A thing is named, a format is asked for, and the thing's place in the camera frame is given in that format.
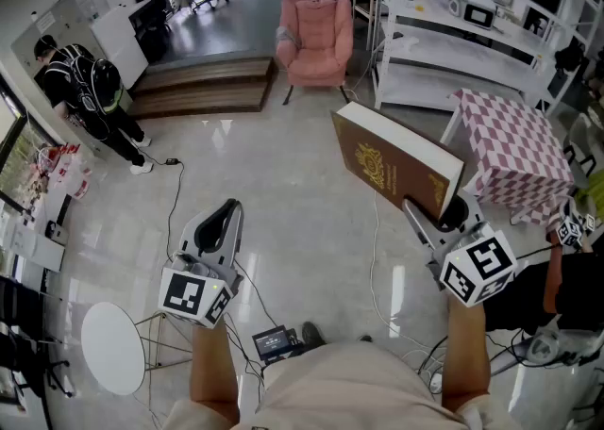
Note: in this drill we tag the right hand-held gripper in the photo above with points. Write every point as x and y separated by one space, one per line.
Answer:
476 272

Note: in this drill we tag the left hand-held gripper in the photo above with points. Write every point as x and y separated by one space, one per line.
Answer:
184 293

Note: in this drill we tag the brown hardcover book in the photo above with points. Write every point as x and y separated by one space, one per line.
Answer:
391 159

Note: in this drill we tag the pink armchair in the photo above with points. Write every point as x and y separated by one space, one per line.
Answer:
318 60

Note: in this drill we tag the person's left forearm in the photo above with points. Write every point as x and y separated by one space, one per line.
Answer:
212 371

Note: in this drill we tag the person's right forearm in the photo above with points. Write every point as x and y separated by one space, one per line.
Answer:
464 357

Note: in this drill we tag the black power adapter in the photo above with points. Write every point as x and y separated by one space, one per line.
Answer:
172 161

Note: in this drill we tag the pink checkered table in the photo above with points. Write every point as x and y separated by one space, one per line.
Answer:
514 145

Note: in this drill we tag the small black screen device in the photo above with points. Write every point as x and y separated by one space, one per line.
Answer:
271 341

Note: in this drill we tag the person's black shoe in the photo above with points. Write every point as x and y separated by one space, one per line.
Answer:
312 334
364 338

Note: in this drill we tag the white round side table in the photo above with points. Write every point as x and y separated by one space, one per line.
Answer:
111 348

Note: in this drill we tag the wooden step platform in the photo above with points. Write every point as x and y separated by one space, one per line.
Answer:
203 88

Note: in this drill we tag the pile of red white packets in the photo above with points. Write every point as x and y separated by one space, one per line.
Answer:
71 178

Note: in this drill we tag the grey metal device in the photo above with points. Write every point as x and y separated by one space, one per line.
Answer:
542 348

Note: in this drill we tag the white metal shelf rack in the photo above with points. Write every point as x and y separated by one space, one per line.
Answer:
453 53

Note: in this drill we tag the white cardboard box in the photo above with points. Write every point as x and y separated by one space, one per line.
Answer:
38 249

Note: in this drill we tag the person's beige shirt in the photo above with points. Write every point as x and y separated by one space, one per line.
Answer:
349 390

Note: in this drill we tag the black equipment stand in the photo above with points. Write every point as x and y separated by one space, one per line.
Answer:
23 305

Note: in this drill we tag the black framed window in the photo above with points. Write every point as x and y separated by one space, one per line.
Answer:
19 159

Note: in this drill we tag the black bag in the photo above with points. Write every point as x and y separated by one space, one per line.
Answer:
568 55

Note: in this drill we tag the grey cloth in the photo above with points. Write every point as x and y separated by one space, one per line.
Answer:
285 36

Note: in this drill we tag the white kitchen appliance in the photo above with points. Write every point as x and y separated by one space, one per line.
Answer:
472 6

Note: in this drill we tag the white counter cabinet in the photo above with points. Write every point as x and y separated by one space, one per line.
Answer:
118 41

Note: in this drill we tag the wooden chair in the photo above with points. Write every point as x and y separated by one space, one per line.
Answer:
364 7

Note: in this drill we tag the grey metal lockers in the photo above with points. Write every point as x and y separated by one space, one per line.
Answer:
56 18

